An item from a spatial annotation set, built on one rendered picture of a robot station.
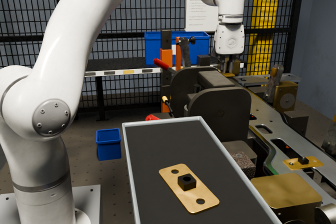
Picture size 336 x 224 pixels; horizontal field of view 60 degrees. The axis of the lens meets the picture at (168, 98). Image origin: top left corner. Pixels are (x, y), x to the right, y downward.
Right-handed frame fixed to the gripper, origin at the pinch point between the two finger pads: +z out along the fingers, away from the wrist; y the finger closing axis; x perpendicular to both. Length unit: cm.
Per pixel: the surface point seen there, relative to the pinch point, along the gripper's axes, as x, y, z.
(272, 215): -76, -27, -6
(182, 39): -1.9, -17.3, -10.7
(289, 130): -31.3, 6.6, 10.4
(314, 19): 176, 171, 5
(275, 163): -45.3, -6.1, 10.4
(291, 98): -8.7, 22.6, 10.8
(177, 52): 8.5, -16.1, -4.0
